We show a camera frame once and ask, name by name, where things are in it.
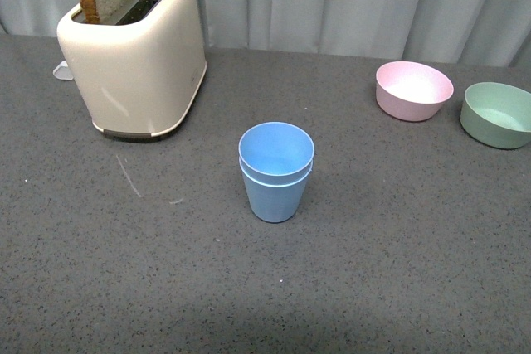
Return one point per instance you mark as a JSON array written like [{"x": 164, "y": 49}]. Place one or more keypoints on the light blue plastic cup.
[{"x": 276, "y": 153}]

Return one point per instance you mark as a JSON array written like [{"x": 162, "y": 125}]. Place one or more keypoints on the cream white toaster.
[{"x": 138, "y": 77}]

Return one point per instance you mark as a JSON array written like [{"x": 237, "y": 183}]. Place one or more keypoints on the pink plastic bowl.
[{"x": 411, "y": 91}]

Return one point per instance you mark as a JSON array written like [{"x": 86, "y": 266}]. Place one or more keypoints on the white power plug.
[{"x": 63, "y": 72}]

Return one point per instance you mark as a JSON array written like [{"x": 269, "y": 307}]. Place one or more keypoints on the green plastic bowl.
[{"x": 497, "y": 114}]

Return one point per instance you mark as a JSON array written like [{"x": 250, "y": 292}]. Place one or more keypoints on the grey curtain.
[{"x": 477, "y": 32}]

